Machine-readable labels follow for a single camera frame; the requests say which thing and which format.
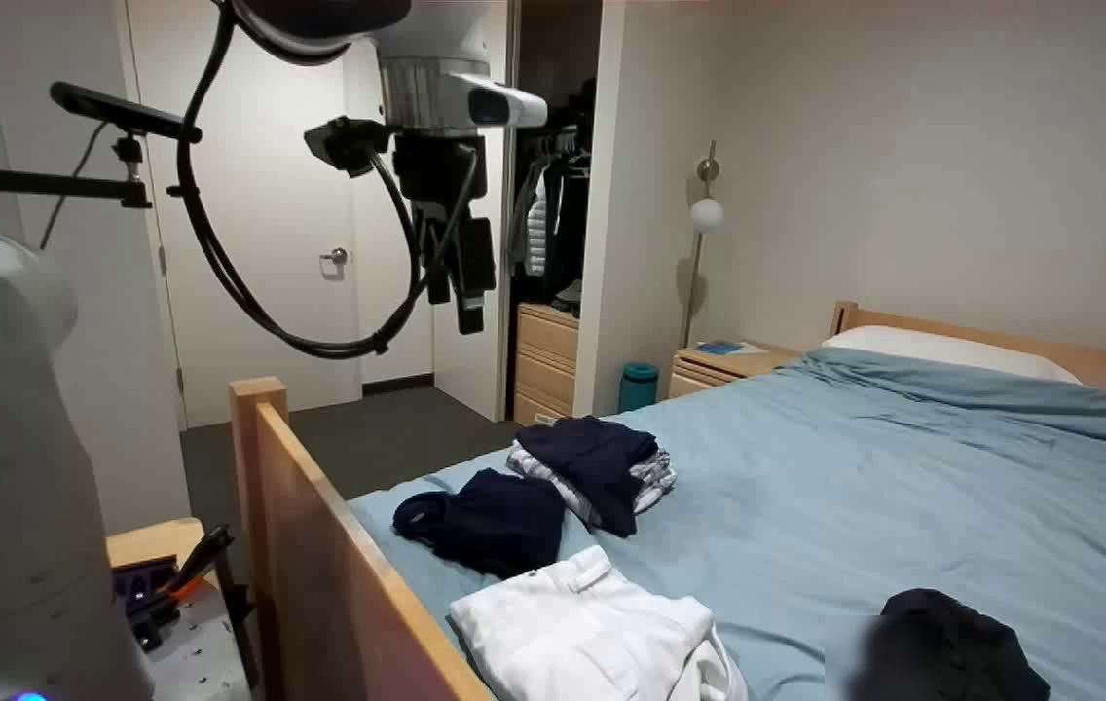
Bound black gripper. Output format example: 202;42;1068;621
389;130;500;339

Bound grey patterned folded garment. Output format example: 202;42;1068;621
503;435;683;535

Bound white folded shirt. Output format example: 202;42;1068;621
447;543;751;701

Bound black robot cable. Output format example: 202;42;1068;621
171;6;478;363

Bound wooden dresser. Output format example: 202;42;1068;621
512;299;585;430

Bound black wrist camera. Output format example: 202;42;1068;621
299;115;399;182

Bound black crumpled garment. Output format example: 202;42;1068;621
886;586;1052;701

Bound wooden bed frame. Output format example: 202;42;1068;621
346;346;1106;701

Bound small wooden box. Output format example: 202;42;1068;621
100;516;211;576

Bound wooden nightstand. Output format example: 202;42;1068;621
668;339;804;403

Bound navy folded garment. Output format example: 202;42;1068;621
512;412;663;543

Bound white door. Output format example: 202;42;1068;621
120;0;442;434

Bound wooden footboard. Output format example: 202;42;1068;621
228;373;495;701

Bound teal waste bin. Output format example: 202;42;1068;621
617;359;663;416

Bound black camera on stand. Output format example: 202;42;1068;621
0;80;208;215

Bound hanging closet clothes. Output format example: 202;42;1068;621
512;123;592;313

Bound floor lamp with white globe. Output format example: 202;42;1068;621
676;137;727;351

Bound white pillow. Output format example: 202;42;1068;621
818;325;1082;389

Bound black and orange tools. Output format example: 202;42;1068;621
120;522;242;656

